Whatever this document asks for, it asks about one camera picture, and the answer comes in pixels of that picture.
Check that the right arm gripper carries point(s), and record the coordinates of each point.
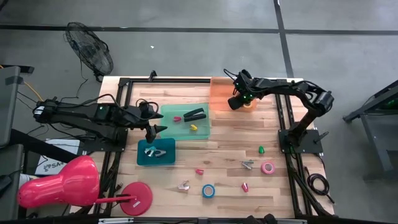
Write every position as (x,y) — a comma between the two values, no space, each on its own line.
(237,102)

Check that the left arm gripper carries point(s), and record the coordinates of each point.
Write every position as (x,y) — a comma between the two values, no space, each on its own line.
(143,113)

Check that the yellow tape roll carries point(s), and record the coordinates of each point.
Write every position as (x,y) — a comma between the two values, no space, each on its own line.
(248,106)

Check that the red mini stapler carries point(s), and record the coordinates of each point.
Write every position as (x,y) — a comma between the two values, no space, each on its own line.
(245,187)
(199,171)
(177,119)

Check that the yellow mini stapler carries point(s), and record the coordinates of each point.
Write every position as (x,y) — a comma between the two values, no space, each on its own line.
(193,127)

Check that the black stapler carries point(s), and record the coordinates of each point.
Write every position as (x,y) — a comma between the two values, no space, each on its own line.
(195,115)

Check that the green mini stapler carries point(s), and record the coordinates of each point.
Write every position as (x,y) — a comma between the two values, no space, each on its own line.
(261,150)

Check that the pink tape roll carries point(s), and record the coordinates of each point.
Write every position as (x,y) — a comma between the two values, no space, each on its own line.
(263,168)

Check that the light blue tape roll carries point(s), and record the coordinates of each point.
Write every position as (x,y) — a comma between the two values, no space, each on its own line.
(204,191)

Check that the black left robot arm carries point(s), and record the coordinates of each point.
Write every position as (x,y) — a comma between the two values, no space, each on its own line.
(77,113)

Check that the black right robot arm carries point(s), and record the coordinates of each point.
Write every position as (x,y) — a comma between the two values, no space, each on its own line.
(289,88)

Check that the light green translucent bin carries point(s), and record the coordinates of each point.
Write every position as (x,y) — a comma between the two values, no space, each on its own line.
(174,132)

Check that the orange translucent plastic bin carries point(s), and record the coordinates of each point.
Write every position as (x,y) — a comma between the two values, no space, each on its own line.
(219,93)

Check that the dark teal plastic bin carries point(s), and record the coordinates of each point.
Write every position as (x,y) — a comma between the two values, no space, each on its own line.
(149,161)

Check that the black table clamp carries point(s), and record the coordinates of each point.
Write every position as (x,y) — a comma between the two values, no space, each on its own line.
(152,75)

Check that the black floor fan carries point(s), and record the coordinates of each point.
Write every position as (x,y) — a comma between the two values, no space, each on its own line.
(90,49)

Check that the white printed box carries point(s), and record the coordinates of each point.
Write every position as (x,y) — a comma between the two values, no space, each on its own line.
(51,160)

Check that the pink desk lamp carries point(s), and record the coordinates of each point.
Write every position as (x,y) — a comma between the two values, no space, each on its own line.
(62,186)

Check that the black diagonal bar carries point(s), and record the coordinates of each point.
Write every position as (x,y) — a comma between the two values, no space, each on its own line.
(34,143)

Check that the black side table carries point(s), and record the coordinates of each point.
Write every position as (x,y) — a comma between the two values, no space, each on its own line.
(373,130)

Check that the grey metal cabinet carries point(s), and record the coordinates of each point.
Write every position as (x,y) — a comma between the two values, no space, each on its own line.
(7,105)

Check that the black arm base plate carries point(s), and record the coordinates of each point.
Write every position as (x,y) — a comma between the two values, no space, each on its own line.
(311,146)
(102,148)

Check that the black metal table frame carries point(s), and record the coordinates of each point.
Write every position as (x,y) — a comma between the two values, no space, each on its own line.
(293,186)

